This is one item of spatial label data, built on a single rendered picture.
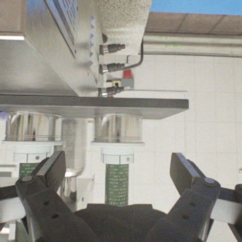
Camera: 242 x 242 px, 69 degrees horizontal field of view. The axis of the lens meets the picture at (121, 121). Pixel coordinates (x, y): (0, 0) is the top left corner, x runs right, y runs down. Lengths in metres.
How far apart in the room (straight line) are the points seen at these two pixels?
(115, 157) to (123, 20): 0.42
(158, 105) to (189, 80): 1.76
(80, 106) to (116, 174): 0.09
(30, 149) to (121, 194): 0.12
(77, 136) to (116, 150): 0.16
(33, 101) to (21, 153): 0.07
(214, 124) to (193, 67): 0.61
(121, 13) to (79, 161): 0.38
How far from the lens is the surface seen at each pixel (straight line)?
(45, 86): 0.17
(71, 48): 0.18
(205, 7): 0.81
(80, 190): 0.49
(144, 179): 1.79
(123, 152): 0.22
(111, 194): 0.23
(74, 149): 0.37
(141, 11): 0.52
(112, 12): 0.53
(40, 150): 0.24
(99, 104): 0.19
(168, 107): 0.19
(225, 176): 2.05
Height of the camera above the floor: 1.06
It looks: 5 degrees down
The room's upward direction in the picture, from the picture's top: 179 degrees counter-clockwise
